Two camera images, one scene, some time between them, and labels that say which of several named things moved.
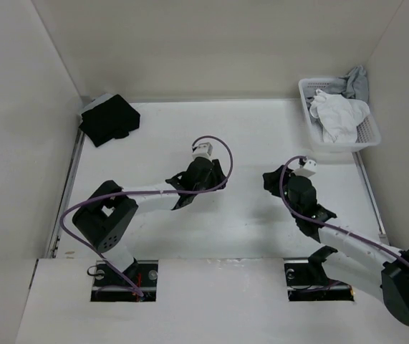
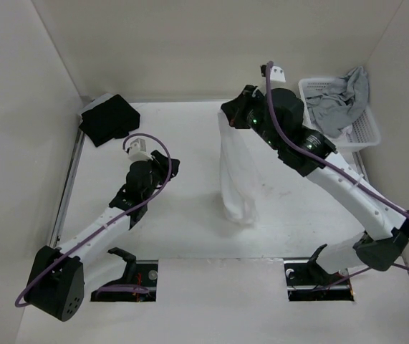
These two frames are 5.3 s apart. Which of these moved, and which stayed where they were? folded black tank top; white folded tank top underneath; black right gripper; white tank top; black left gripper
Moved: black left gripper; black right gripper; white tank top
Stayed: white folded tank top underneath; folded black tank top
